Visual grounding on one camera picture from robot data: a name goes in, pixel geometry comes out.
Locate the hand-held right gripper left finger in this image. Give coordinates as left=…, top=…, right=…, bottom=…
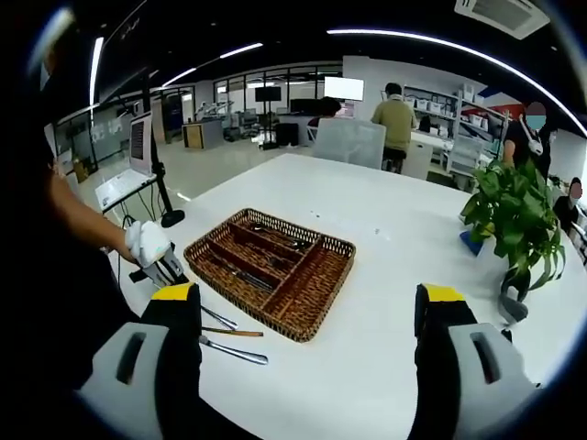
left=75, top=282, right=203, bottom=440

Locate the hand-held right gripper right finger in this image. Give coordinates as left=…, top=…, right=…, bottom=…
left=415, top=282, right=542, bottom=440

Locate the cutlery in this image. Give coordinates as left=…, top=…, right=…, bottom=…
left=215, top=260, right=276, bottom=294

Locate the wooden-handled knife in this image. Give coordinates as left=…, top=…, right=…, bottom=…
left=201, top=325, right=265, bottom=338

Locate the silver table knife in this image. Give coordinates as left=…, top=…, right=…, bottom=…
left=197, top=334, right=270, bottom=367

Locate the brown wicker cutlery storage tray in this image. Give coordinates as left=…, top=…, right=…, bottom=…
left=183, top=207, right=358, bottom=344

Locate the black laptop stand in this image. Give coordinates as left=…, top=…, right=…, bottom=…
left=137, top=68, right=187, bottom=228

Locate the grey plastic object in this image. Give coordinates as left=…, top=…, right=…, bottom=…
left=499, top=274, right=529, bottom=322

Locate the operator person in black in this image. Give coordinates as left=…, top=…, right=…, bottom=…
left=0, top=8, right=141, bottom=395

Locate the wooden side cabinet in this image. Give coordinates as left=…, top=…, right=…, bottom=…
left=182, top=123, right=205, bottom=150

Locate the dark blue display panel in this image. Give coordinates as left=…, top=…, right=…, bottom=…
left=162, top=98, right=184, bottom=146

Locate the blue wedge object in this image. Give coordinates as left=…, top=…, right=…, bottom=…
left=460, top=230, right=482, bottom=256

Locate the green potted plant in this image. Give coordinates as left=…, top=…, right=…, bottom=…
left=460, top=158, right=568, bottom=292

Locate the long ceiling light strip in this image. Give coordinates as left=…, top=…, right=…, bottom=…
left=89, top=36, right=105, bottom=109

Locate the black television on stand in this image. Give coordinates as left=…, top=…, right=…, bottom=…
left=254, top=86, right=282, bottom=150

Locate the black hanging ceiling sign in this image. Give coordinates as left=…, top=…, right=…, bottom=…
left=98, top=0, right=150, bottom=102

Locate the white mesh office chair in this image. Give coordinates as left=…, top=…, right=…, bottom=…
left=312, top=117, right=387, bottom=171

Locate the short ceiling light strip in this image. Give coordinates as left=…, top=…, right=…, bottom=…
left=218, top=42, right=265, bottom=60

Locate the white neck-worn device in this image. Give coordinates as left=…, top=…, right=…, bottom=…
left=518, top=118, right=546, bottom=155

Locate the shelving rack with white boxes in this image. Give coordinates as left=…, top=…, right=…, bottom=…
left=403, top=82, right=510, bottom=143

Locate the curved ceiling light strip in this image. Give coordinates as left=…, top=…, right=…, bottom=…
left=326, top=27, right=583, bottom=134

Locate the ceiling air conditioner vent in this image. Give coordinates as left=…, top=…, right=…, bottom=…
left=453, top=0, right=551, bottom=40

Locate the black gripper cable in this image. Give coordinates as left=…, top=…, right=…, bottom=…
left=116, top=214, right=134, bottom=294

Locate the white wall screen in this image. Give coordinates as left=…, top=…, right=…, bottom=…
left=323, top=76, right=366, bottom=102

